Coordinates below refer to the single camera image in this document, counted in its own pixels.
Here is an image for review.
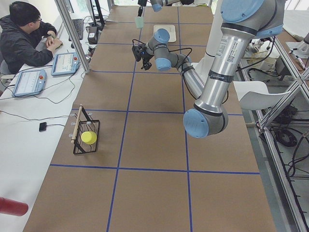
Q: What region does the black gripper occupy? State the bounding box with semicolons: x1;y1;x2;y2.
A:
141;50;153;70
138;0;147;17

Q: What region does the pale green cup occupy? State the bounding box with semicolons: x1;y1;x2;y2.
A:
135;16;144;29

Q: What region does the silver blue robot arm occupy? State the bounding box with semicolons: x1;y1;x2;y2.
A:
138;0;194;17
140;0;285;138

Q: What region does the cream rabbit tray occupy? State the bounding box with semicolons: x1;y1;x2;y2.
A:
153;24;177;43

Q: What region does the yellow cup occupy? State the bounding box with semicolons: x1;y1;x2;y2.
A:
81;131;97;145

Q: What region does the black power box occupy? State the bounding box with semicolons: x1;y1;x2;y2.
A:
87;27;98;44

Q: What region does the black keyboard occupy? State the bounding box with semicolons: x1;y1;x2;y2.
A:
72;19;84;40

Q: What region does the far blue teach pendant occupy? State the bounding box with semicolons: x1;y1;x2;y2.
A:
51;52;80;76

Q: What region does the blue teach pendant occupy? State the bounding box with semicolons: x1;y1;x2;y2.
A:
51;52;80;76
12;69;47;97

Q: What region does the white plastic chair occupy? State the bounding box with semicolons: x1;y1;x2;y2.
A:
233;81;291;110

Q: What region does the near blue teach pendant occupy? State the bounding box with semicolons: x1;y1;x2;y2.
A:
12;69;47;97

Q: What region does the seated man in black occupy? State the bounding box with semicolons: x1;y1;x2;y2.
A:
0;1;63;74

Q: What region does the small black puck device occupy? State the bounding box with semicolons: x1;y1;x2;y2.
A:
39;122;47;132

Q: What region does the red thermos bottle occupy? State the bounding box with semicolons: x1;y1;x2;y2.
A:
0;197;28;216

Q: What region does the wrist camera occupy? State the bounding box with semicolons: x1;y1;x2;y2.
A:
132;39;145;62

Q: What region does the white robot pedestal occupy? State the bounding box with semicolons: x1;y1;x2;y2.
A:
193;0;223;76

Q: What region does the aluminium frame post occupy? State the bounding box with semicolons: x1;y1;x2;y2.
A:
55;0;90;74

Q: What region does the black wire cup rack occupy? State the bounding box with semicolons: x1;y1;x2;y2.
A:
71;105;100;156

